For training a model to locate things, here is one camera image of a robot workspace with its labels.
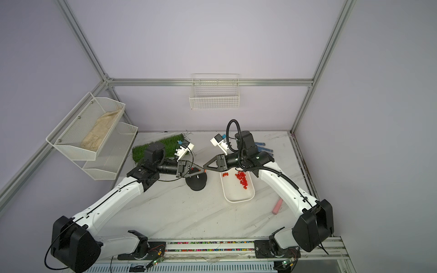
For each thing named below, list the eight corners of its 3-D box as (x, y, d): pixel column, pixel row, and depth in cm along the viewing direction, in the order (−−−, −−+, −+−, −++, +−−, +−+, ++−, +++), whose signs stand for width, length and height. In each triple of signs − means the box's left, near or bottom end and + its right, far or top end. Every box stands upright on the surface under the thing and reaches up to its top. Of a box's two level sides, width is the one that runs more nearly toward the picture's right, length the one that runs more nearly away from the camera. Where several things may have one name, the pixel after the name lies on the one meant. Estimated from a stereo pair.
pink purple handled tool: (271, 212, 87) (272, 211, 85) (278, 198, 92) (279, 197, 90) (276, 215, 86) (277, 214, 84) (283, 201, 91) (284, 199, 89)
